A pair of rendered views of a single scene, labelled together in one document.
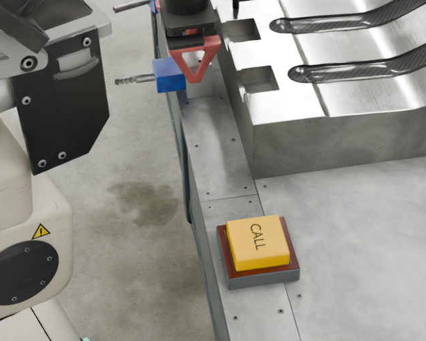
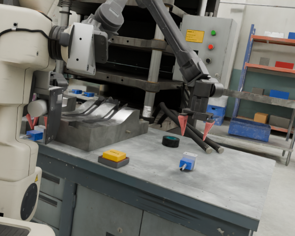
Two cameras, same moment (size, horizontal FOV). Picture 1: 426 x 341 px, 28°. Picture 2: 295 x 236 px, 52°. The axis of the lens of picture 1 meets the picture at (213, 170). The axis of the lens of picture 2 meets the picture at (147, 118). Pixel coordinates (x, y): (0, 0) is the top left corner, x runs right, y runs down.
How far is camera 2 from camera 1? 0.83 m
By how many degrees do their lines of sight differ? 59
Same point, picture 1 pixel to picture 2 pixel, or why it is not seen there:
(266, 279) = (123, 163)
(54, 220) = (39, 173)
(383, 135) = (113, 133)
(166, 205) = not seen: outside the picture
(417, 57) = (106, 117)
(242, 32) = not seen: hidden behind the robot
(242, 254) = (116, 155)
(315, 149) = (101, 139)
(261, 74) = (73, 124)
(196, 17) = not seen: hidden behind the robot
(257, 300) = (125, 168)
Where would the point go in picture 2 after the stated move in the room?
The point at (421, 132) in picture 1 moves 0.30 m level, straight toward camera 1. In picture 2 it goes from (119, 133) to (163, 156)
